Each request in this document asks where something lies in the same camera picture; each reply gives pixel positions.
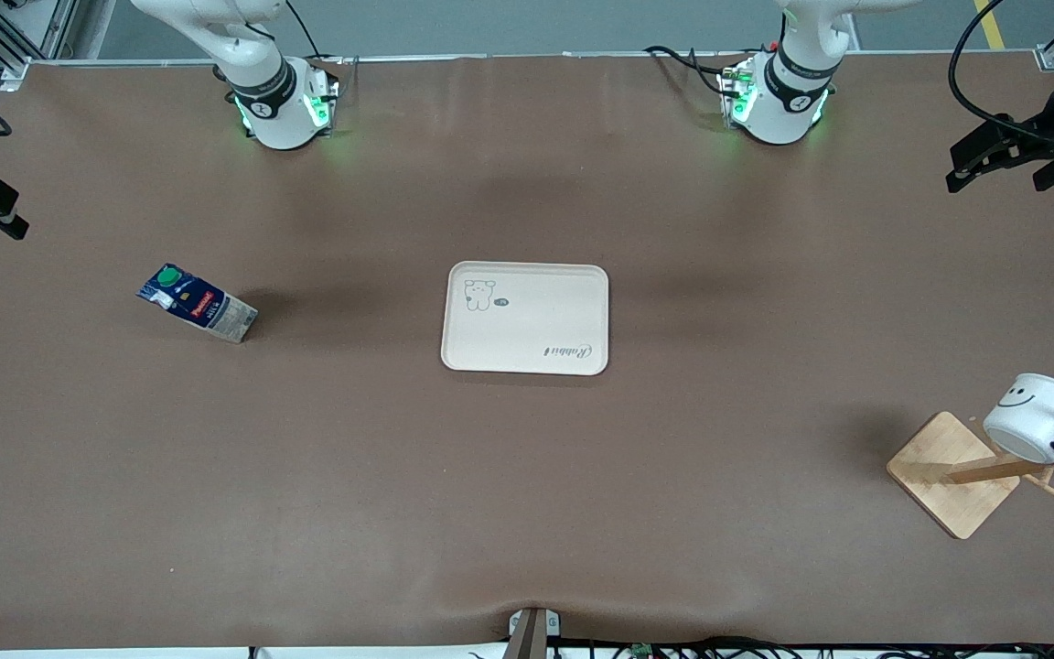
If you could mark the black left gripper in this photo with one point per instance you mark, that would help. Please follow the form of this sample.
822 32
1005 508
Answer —
1047 143

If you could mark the blue Pascual milk carton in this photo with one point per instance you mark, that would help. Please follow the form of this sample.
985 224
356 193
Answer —
202 307

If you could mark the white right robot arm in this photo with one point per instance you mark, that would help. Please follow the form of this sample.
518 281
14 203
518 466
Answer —
271 91

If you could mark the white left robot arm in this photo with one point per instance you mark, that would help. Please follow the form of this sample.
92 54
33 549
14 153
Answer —
783 91

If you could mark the cream rabbit print tray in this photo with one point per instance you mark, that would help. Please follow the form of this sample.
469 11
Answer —
527 320

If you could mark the wooden mug rack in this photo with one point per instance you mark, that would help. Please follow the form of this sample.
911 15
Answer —
952 476

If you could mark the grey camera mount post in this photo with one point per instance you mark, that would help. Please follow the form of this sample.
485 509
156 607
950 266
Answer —
532 633

